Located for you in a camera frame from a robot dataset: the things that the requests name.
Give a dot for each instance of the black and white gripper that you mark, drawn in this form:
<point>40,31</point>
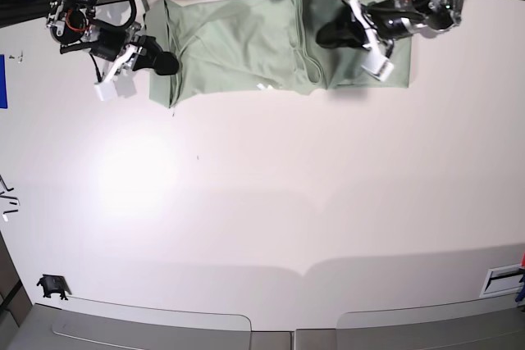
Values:
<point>143,53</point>

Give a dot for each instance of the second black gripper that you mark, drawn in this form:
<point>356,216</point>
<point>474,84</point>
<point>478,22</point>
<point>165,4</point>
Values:
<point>352,29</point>

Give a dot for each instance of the light green T-shirt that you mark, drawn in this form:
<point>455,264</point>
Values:
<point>226,46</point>

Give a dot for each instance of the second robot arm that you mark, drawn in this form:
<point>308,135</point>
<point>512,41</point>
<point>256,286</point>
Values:
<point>401,19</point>

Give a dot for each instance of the blue panel at edge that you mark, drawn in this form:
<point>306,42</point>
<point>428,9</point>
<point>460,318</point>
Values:
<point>3,84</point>

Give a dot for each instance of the black hex key set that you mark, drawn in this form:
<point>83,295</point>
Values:
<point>10,203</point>

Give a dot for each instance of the black clamp on table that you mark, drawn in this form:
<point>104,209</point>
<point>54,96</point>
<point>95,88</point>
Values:
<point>54,284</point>

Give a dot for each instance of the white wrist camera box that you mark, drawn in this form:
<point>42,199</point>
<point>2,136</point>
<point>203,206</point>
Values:
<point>106,91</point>

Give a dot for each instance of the robot arm with camera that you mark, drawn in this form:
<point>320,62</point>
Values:
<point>74,25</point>

